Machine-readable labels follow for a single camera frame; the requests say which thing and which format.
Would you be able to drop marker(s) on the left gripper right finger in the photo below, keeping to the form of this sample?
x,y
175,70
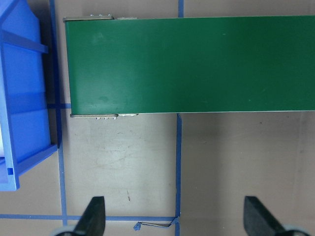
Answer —
x,y
258,220

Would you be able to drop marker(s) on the green conveyor belt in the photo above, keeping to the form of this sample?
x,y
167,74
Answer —
x,y
190,65

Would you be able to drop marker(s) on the blue bin robot left side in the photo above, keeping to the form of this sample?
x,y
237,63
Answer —
x,y
24,124

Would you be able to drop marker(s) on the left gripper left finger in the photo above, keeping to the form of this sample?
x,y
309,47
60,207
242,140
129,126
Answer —
x,y
92,222

